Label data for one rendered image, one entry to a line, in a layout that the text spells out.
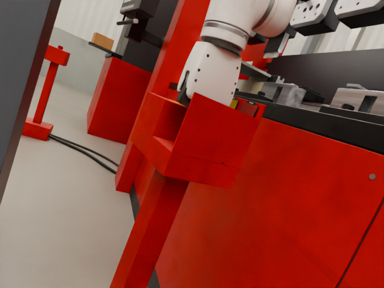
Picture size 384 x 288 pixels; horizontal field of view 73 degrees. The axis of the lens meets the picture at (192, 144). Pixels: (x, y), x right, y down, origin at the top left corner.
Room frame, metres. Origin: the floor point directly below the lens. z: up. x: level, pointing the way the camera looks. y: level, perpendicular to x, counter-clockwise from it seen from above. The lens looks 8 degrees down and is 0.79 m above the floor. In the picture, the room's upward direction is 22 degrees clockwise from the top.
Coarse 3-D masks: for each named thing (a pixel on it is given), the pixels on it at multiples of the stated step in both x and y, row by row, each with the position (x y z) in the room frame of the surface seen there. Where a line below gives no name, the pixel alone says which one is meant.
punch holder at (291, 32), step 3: (297, 0) 1.07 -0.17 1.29; (297, 3) 1.07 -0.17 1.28; (294, 9) 1.07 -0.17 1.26; (288, 27) 1.07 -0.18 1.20; (291, 27) 1.08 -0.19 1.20; (285, 30) 1.07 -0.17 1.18; (288, 30) 1.08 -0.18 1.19; (291, 30) 1.08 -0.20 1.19; (294, 30) 1.09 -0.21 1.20; (288, 33) 1.08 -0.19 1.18; (291, 33) 1.08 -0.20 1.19; (294, 33) 1.09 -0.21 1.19; (291, 36) 1.09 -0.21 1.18; (294, 36) 1.09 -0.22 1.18
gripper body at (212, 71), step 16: (208, 48) 0.45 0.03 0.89; (224, 48) 0.47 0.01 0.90; (192, 64) 0.46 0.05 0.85; (208, 64) 0.46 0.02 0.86; (224, 64) 0.47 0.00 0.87; (240, 64) 0.50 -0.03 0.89; (192, 80) 0.45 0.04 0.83; (208, 80) 0.46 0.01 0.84; (224, 80) 0.48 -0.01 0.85; (192, 96) 0.46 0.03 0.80; (208, 96) 0.47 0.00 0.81; (224, 96) 0.49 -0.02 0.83
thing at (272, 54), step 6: (282, 36) 1.08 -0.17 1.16; (288, 36) 1.08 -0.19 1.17; (270, 42) 1.14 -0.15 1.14; (276, 42) 1.10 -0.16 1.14; (282, 42) 1.07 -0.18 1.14; (270, 48) 1.12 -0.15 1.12; (276, 48) 1.08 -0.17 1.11; (282, 48) 1.07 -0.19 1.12; (270, 54) 1.12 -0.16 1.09; (276, 54) 1.08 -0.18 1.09
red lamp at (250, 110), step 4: (244, 104) 0.55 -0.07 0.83; (248, 104) 0.54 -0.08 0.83; (244, 108) 0.55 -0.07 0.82; (248, 108) 0.54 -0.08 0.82; (252, 108) 0.53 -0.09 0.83; (256, 108) 0.52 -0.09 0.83; (244, 112) 0.55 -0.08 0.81; (248, 112) 0.54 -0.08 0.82; (252, 112) 0.53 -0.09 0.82; (252, 116) 0.52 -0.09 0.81
